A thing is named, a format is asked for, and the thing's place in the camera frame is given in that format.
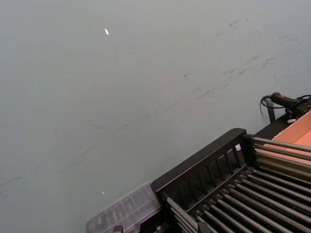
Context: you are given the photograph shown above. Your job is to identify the shallow brown cardboard tray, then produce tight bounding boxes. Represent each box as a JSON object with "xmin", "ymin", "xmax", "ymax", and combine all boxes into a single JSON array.
[{"xmin": 263, "ymin": 109, "xmax": 311, "ymax": 162}]

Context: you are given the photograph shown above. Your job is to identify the black corded tool red switch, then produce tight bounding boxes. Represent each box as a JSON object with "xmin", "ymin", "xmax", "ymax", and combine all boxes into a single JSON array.
[{"xmin": 259, "ymin": 92, "xmax": 311, "ymax": 119}]

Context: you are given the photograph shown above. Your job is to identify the black table cloth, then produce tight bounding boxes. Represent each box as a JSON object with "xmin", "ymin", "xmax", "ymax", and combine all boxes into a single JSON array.
[{"xmin": 253, "ymin": 112, "xmax": 295, "ymax": 140}]

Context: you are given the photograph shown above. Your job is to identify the black rack with steel bars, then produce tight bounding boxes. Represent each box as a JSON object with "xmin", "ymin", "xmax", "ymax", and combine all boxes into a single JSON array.
[{"xmin": 150, "ymin": 128, "xmax": 311, "ymax": 233}]

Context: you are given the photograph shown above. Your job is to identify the clear plastic case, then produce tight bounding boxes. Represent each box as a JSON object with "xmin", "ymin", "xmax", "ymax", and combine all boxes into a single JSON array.
[{"xmin": 85, "ymin": 181, "xmax": 161, "ymax": 233}]

